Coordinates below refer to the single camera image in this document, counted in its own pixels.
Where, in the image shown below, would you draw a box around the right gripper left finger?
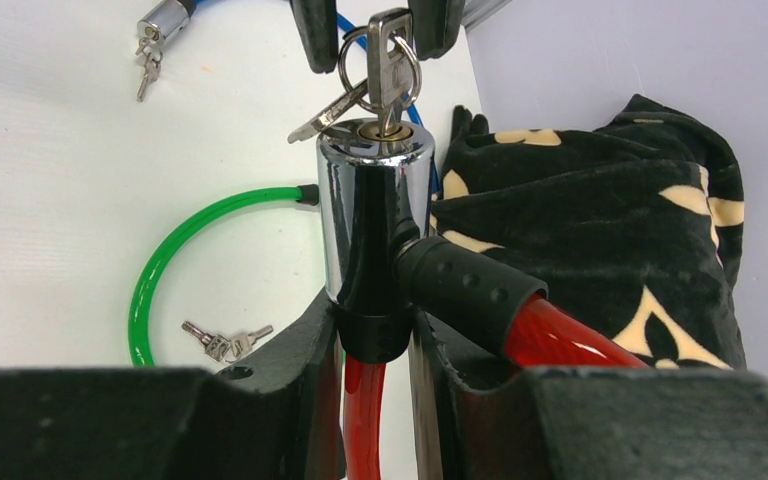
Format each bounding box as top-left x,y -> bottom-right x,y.
0,294 -> 345,479

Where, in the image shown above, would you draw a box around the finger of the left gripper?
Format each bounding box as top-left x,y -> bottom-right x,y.
289,0 -> 338,74
408,0 -> 466,61

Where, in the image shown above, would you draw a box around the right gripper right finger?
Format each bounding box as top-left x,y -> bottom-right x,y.
409,316 -> 768,479

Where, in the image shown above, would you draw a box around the red cable lock keys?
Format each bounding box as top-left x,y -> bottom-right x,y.
287,8 -> 422,144

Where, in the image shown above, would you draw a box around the red cable lock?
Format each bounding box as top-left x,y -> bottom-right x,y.
316,118 -> 641,479

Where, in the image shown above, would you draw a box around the green cable lock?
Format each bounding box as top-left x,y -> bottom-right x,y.
127,184 -> 320,368

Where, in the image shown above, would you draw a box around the black floral pillow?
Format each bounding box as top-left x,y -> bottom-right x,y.
431,95 -> 747,369

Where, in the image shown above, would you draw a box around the blue cable lock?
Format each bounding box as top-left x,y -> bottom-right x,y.
136,0 -> 441,193

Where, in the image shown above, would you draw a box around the blue cable lock keys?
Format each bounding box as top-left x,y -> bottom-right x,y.
135,38 -> 164,102

